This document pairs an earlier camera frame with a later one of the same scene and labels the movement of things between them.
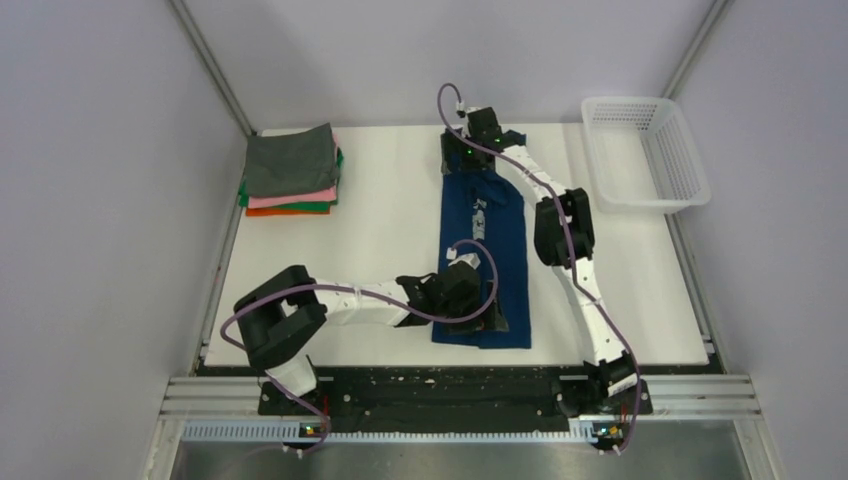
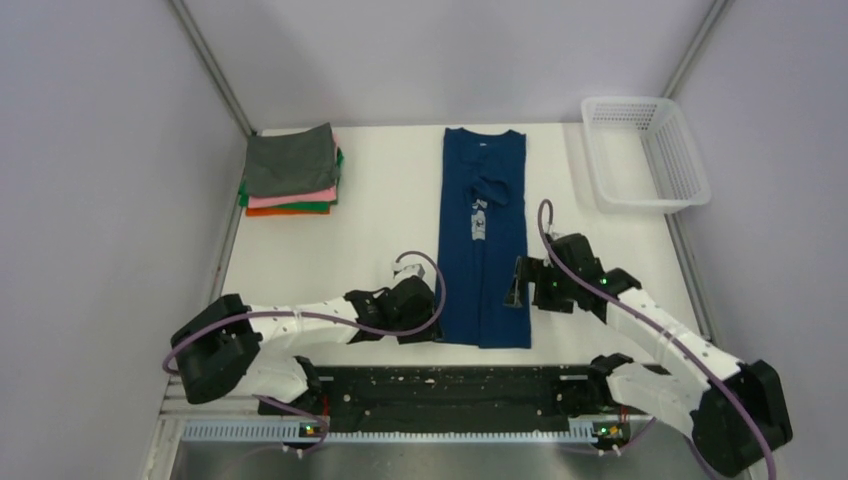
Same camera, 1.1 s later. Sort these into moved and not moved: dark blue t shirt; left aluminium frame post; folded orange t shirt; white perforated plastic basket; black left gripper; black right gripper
Moved: black left gripper; black right gripper
Not moved: white perforated plastic basket; folded orange t shirt; left aluminium frame post; dark blue t shirt
